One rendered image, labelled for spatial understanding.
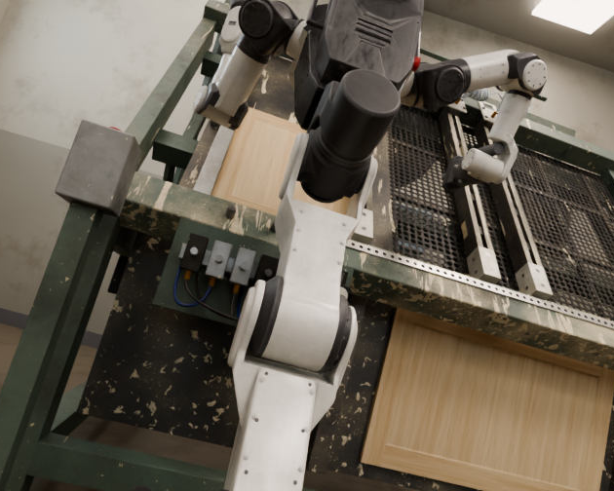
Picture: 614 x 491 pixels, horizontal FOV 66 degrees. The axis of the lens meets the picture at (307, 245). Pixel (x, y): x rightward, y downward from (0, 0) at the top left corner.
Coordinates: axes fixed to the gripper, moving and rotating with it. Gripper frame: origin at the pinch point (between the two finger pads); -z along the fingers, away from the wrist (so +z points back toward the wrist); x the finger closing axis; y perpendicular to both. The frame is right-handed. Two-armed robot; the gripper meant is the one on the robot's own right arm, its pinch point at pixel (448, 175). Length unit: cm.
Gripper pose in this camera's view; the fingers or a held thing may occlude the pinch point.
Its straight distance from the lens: 166.8
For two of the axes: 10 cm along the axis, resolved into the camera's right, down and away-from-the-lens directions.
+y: -9.4, -2.9, -1.8
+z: 1.8, 0.3, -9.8
